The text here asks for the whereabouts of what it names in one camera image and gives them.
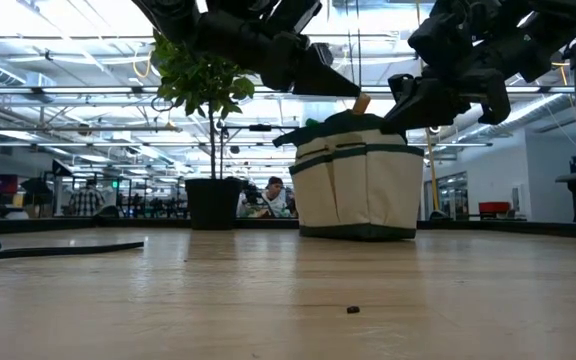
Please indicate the black table border rail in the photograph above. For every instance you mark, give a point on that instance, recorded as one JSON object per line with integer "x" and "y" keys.
{"x": 93, "y": 225}

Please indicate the potted green tree, black pot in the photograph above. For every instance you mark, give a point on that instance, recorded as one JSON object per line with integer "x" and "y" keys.
{"x": 203, "y": 80}

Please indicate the beige canvas green-trimmed gardening bag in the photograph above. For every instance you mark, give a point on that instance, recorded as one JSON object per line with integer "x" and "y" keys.
{"x": 358, "y": 195}

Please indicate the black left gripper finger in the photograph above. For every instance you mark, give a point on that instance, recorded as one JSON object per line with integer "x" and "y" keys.
{"x": 325, "y": 80}

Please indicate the red background seat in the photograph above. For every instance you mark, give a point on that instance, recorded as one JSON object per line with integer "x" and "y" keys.
{"x": 495, "y": 208}

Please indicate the small bright green object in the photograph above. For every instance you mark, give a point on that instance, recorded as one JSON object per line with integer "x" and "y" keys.
{"x": 311, "y": 122}

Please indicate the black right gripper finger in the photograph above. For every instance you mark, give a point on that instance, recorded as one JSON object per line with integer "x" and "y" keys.
{"x": 493, "y": 97}
{"x": 428, "y": 102}

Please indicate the black metal frame rig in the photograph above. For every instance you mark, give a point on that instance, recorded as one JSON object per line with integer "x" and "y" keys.
{"x": 260, "y": 128}

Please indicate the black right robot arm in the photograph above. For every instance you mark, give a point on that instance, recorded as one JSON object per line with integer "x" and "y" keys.
{"x": 563, "y": 30}

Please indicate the small black crumb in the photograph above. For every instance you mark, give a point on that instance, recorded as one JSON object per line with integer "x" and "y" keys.
{"x": 353, "y": 309}

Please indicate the person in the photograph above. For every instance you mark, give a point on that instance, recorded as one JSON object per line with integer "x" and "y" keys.
{"x": 87, "y": 200}
{"x": 274, "y": 197}

